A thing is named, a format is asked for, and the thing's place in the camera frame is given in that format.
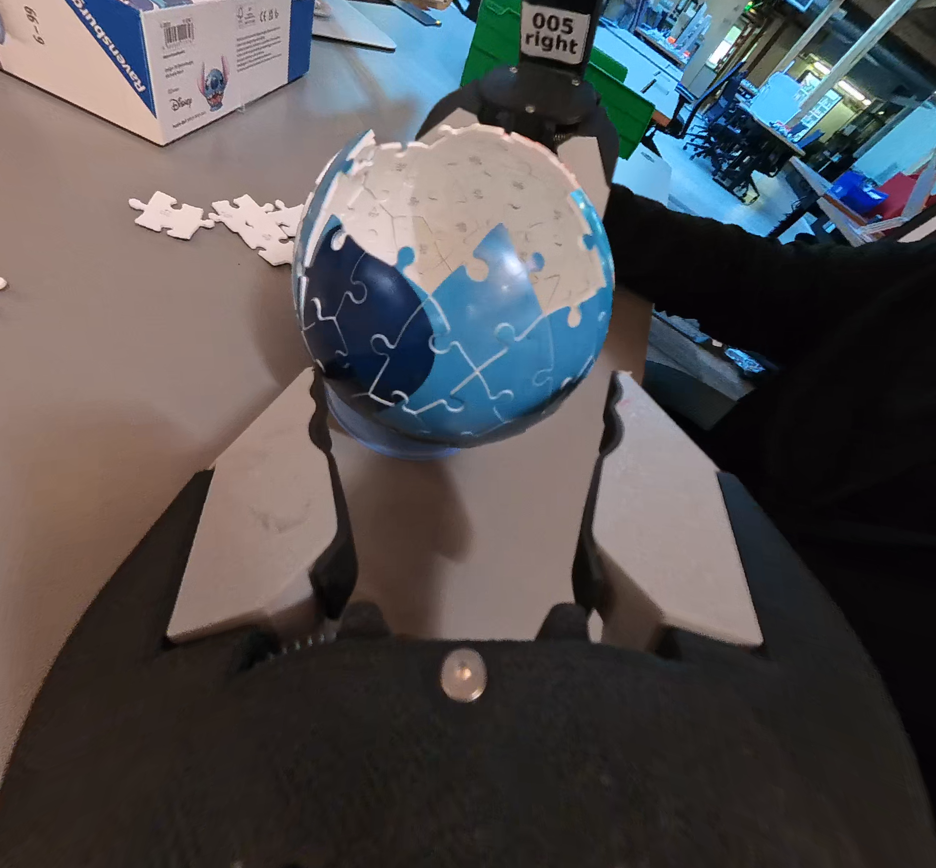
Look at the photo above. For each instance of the blue puzzle ball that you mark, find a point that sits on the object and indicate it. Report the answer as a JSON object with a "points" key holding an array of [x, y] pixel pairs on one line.
{"points": [[453, 341]]}

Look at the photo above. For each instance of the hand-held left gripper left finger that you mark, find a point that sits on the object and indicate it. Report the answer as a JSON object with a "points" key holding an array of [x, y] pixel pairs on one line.
{"points": [[256, 532]]}

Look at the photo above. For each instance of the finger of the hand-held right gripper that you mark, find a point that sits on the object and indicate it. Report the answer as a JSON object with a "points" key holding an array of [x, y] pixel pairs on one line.
{"points": [[591, 155]]}

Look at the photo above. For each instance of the green plastic crate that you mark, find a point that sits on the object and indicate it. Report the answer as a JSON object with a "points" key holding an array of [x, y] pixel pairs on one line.
{"points": [[490, 56]]}

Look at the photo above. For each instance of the cartoon printed puzzle box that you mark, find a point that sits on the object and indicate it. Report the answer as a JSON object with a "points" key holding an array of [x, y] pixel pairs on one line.
{"points": [[95, 27]]}

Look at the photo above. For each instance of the person's right forearm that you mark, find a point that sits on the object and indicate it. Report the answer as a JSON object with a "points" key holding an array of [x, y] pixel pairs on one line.
{"points": [[695, 254]]}

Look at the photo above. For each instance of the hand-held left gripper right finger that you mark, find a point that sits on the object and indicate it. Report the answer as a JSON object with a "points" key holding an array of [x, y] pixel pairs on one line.
{"points": [[658, 532]]}

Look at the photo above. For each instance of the white desk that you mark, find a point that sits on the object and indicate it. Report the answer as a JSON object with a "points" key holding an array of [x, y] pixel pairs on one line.
{"points": [[636, 71]]}

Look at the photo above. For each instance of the black swivel chair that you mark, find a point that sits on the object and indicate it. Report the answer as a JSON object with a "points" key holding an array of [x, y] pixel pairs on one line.
{"points": [[713, 104]]}

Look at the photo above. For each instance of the white puzzle pieces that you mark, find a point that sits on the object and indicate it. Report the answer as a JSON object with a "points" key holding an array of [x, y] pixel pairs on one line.
{"points": [[172, 214]]}

